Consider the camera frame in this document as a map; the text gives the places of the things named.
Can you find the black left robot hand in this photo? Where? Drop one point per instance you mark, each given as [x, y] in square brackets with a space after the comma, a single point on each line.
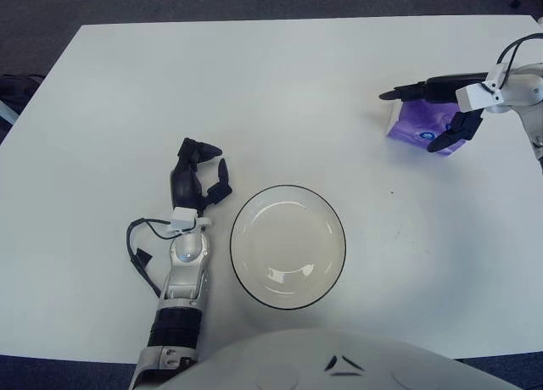
[184, 186]

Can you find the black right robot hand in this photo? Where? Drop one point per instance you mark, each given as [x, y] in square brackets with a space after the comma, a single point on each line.
[441, 87]

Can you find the purple tissue paper pack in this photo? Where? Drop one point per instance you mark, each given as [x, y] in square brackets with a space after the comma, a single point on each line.
[407, 123]

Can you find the white plate with black rim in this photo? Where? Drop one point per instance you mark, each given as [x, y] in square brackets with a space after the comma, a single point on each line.
[288, 246]

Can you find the white right wrist module box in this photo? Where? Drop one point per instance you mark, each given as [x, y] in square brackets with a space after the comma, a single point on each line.
[471, 97]

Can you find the white wrist module box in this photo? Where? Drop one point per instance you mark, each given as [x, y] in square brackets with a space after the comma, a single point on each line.
[471, 97]
[183, 218]

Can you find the white left wrist module box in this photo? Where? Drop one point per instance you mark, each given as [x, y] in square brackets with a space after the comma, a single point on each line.
[183, 218]

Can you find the black bag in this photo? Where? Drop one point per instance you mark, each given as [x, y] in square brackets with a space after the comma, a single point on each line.
[17, 91]

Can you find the pale blue plastic object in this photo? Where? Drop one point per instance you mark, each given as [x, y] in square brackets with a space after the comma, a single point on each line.
[6, 112]

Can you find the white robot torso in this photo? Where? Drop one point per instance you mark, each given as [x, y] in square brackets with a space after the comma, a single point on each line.
[297, 356]

